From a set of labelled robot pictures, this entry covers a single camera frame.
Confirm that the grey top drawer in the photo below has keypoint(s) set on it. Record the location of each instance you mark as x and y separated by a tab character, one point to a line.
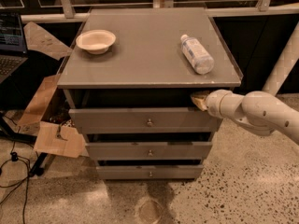
143	120

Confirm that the white paper bowl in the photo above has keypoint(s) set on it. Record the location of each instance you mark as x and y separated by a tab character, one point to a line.
96	41

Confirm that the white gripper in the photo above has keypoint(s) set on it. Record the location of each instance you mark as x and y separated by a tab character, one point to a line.
213	104

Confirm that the round floor drain cover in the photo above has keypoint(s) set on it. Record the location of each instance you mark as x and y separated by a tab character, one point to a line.
150	212

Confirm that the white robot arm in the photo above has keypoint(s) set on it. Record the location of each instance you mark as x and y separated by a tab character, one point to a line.
259	112

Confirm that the grey drawer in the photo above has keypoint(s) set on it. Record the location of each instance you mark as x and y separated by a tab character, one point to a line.
128	151
143	120
150	172

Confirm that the grey middle drawer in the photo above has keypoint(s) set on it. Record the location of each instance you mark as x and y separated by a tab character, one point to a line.
128	151

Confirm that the white metal railing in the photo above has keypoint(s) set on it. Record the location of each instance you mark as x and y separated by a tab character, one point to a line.
162	3

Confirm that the clear plastic water bottle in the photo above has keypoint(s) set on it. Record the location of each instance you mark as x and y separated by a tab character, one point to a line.
200	60

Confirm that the grey drawer cabinet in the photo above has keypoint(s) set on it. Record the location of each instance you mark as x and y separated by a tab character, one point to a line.
146	68

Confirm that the brown cardboard box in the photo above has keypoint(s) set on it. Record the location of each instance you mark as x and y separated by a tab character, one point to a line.
56	134

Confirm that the open black laptop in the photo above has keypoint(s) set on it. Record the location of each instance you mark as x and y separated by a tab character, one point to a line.
13	47

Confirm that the grey bottom drawer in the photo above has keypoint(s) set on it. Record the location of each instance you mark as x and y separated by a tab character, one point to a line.
150	172

